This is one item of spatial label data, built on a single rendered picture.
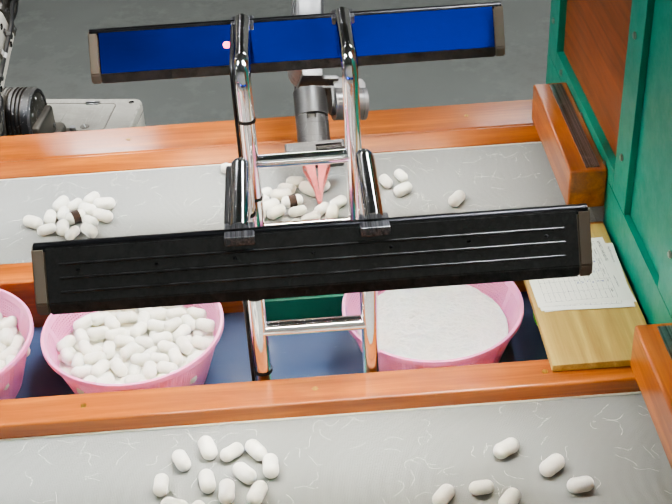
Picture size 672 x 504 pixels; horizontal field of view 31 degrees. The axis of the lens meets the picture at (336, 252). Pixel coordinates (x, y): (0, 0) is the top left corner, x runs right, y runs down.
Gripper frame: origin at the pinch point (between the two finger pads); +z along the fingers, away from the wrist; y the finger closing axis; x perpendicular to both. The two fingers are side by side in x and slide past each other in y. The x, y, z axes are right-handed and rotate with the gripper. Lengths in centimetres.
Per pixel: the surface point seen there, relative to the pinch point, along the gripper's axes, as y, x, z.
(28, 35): -100, 214, -142
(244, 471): -13, -40, 48
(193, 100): -37, 175, -94
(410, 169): 16.6, 8.1, -6.4
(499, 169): 32.2, 6.9, -4.5
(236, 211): -10, -65, 21
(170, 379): -23.3, -27.8, 33.2
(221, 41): -12.6, -29.7, -16.3
